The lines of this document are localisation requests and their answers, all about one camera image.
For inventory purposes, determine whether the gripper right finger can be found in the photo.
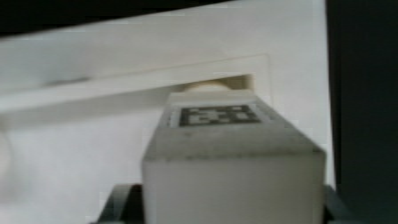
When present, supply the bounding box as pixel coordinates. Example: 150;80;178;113
324;186;356;224

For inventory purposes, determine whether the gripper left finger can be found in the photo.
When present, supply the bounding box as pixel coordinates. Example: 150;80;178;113
89;184;146;224

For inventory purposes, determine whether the white square tabletop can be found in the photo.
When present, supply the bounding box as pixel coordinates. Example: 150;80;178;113
0;0;333;224

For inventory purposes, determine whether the white table leg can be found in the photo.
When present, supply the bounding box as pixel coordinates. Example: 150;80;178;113
143;81;326;224

